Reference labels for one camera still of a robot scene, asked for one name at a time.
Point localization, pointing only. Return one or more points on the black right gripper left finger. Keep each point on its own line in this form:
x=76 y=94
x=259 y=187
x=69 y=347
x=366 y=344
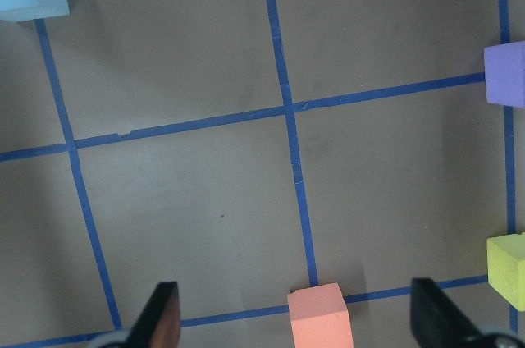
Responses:
x=159 y=324

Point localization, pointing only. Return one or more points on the orange block near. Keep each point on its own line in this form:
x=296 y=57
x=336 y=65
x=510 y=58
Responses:
x=319 y=317

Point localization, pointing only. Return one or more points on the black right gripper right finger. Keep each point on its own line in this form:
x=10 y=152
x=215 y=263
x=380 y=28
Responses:
x=435 y=321

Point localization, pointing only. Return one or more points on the yellow foam block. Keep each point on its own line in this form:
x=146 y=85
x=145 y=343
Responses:
x=505 y=266

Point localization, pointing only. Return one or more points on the purple block right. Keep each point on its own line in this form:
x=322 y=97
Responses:
x=504 y=74

